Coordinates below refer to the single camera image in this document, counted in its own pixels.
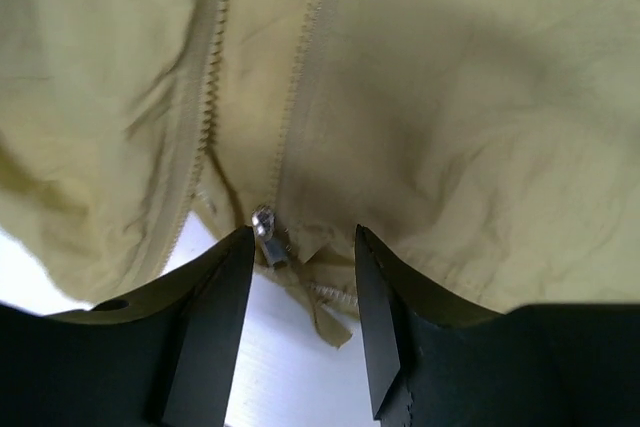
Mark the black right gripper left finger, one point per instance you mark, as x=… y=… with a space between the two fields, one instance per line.
x=160 y=355

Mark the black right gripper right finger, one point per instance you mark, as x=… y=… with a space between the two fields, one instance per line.
x=436 y=359

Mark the silver zipper slider pull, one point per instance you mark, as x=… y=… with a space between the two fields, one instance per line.
x=270 y=237

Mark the olive yellow zip jacket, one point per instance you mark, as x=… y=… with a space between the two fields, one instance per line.
x=492 y=144

